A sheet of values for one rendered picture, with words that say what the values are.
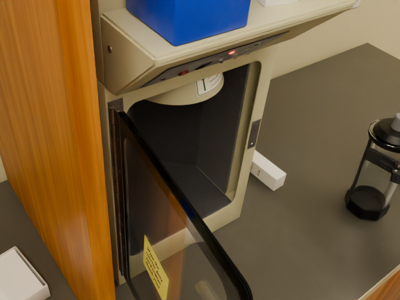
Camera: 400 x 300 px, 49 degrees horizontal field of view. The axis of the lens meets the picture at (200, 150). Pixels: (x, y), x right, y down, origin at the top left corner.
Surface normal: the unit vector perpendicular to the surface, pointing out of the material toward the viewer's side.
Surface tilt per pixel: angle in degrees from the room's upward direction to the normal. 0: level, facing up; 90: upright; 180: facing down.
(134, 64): 90
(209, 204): 0
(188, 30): 90
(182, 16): 90
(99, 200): 90
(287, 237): 0
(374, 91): 2
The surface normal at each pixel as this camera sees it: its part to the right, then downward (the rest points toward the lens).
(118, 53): -0.79, 0.35
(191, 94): 0.39, 0.29
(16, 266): 0.08, -0.74
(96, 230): 0.60, 0.57
